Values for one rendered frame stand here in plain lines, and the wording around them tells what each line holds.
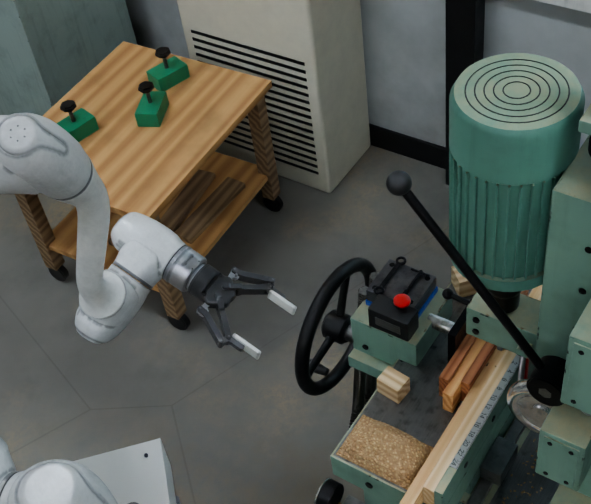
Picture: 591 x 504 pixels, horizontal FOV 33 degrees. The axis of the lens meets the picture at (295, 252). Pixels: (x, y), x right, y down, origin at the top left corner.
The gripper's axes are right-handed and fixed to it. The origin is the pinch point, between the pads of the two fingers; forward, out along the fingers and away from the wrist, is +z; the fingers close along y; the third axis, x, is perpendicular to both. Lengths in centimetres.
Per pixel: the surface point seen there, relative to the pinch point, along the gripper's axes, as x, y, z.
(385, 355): -29.0, -6.5, 23.5
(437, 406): -34, -12, 36
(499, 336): -49, -3, 38
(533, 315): -54, 1, 40
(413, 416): -33.5, -15.9, 33.5
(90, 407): 91, -8, -42
